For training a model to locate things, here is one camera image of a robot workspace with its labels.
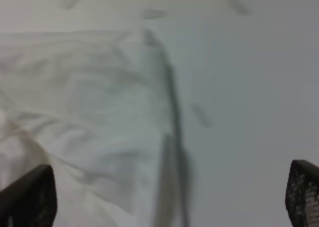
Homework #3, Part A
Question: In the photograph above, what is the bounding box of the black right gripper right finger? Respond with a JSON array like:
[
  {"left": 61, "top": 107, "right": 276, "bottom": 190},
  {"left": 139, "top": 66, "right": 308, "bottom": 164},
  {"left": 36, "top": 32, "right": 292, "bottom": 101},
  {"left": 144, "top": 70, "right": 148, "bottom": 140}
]
[{"left": 285, "top": 160, "right": 319, "bottom": 227}]

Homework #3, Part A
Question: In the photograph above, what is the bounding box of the white short sleeve t-shirt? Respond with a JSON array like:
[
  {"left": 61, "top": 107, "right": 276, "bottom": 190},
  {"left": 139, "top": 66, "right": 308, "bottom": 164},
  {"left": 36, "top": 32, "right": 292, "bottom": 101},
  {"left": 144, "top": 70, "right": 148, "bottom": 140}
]
[{"left": 0, "top": 29, "right": 188, "bottom": 227}]

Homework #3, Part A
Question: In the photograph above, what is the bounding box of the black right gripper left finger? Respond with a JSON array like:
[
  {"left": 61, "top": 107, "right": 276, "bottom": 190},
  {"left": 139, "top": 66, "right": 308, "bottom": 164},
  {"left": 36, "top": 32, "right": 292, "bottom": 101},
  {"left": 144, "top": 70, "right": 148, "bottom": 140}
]
[{"left": 0, "top": 165, "right": 57, "bottom": 227}]

